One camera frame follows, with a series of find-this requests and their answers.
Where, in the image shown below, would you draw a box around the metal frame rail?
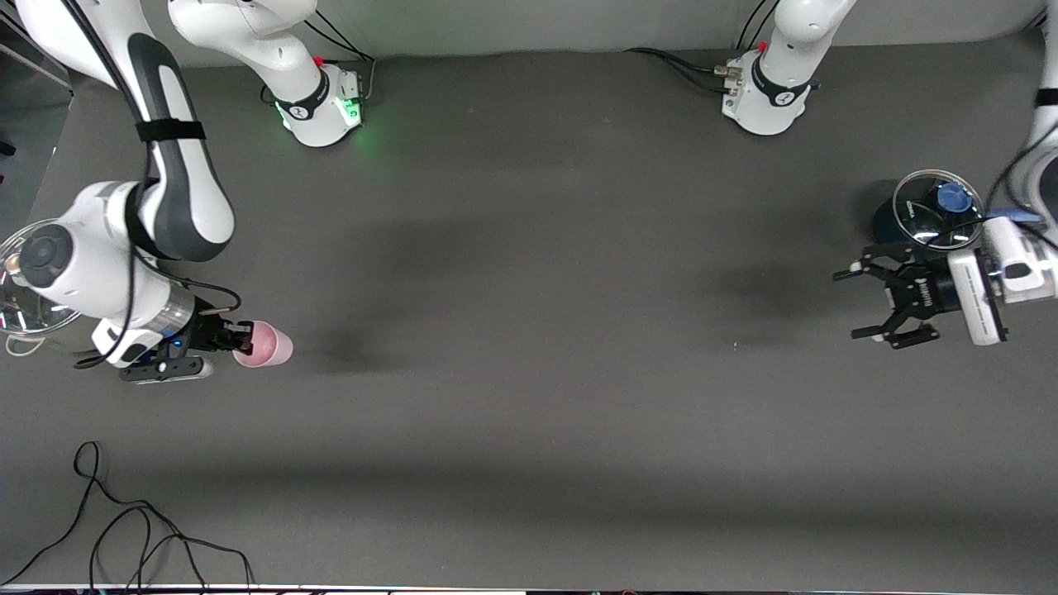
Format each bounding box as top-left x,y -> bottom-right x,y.
0,15 -> 85,93

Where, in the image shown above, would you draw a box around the thin black loose cable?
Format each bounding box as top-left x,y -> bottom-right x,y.
0,440 -> 257,591

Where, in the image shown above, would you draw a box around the pink cup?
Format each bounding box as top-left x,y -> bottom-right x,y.
232,320 -> 295,369

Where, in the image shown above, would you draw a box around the dark blue cooking pot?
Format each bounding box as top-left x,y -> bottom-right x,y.
873,169 -> 986,268

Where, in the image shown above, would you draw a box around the black arm base cables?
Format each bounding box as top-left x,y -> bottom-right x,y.
260,7 -> 379,107
623,0 -> 782,93

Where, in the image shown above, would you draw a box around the black left arm base cables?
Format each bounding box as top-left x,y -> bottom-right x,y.
623,0 -> 782,93

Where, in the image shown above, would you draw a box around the black right arm base cables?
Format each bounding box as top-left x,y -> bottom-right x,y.
260,7 -> 379,107

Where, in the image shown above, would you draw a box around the glass lid with beige knob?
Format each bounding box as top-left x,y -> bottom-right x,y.
0,218 -> 65,336

